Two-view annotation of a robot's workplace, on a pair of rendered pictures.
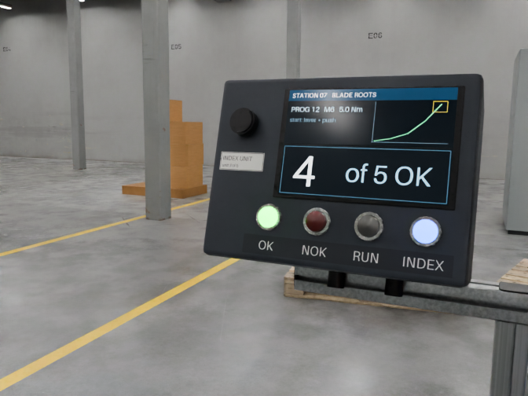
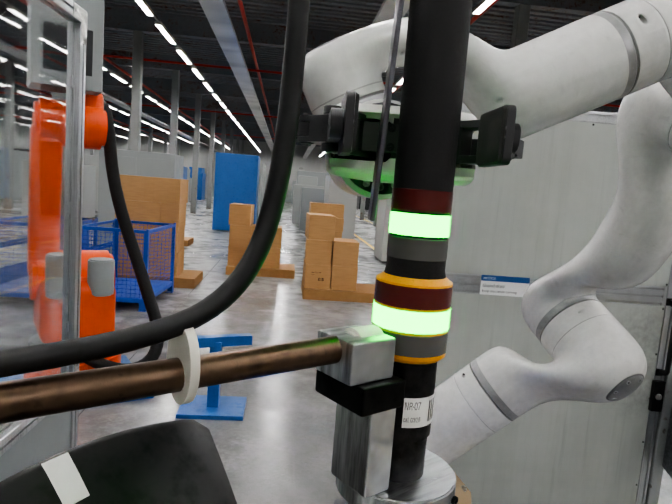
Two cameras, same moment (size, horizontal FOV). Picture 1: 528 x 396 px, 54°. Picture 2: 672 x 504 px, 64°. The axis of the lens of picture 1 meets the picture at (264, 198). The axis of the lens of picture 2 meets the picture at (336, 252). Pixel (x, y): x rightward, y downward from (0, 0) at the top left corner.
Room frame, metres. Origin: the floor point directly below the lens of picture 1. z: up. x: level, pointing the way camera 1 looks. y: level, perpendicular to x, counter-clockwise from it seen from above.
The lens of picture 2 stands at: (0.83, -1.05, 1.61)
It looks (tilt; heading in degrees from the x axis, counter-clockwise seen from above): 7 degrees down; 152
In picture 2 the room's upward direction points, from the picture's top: 4 degrees clockwise
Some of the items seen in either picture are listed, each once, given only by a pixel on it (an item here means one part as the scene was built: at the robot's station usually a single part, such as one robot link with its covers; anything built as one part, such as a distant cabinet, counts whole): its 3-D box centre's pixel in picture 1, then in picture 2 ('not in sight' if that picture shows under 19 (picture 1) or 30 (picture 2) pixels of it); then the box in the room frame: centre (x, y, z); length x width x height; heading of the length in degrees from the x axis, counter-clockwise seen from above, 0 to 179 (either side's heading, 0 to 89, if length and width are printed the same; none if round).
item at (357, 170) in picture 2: not in sight; (392, 144); (0.49, -0.83, 1.65); 0.11 x 0.10 x 0.07; 156
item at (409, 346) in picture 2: not in sight; (408, 336); (0.59, -0.87, 1.53); 0.04 x 0.04 x 0.01
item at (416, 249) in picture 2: not in sight; (417, 246); (0.59, -0.87, 1.58); 0.03 x 0.03 x 0.01
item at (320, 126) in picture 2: not in sight; (324, 126); (0.54, -0.91, 1.65); 0.07 x 0.03 x 0.03; 156
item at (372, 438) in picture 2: not in sight; (389, 411); (0.59, -0.88, 1.49); 0.09 x 0.07 x 0.10; 101
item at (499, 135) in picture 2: not in sight; (506, 141); (0.59, -0.82, 1.65); 0.07 x 0.03 x 0.03; 156
